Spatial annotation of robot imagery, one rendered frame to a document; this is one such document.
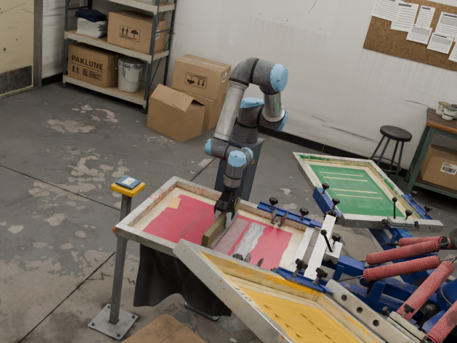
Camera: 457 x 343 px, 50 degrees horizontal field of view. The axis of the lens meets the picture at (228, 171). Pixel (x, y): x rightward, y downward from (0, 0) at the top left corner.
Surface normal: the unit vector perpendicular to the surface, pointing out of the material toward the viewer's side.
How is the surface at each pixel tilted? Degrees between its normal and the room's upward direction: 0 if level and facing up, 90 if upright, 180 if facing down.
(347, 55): 90
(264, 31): 90
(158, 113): 90
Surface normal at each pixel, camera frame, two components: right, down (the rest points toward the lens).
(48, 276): 0.18, -0.88
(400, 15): -0.36, 0.34
